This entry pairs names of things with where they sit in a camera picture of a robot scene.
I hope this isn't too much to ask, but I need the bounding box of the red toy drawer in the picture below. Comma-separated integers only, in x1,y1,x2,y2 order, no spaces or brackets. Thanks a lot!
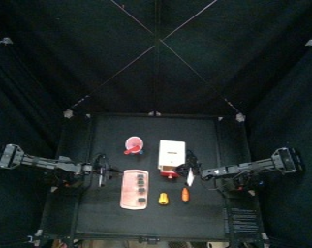
158,169,180,180

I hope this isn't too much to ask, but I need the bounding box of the white box with label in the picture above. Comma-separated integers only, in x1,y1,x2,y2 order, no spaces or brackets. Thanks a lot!
156,139,187,171

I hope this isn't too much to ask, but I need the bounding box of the pink rectangular tray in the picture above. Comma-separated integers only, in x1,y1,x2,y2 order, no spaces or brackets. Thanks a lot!
118,169,149,211

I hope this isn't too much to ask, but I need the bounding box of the orange toy carrot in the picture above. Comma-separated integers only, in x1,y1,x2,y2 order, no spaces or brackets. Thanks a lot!
180,187,191,203

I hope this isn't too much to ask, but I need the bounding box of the yellow toy food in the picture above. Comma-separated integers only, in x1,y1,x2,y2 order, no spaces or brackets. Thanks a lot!
157,192,169,206

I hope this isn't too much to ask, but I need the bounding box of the white text label sticker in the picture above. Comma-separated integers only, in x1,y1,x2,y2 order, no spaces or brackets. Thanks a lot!
228,207,259,236

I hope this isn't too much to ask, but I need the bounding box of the black table edge clamp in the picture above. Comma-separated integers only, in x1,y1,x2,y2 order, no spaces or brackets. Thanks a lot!
137,236,161,245

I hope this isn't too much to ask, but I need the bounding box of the pink cup with red handle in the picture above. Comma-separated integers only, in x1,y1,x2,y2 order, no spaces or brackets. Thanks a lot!
122,136,145,156

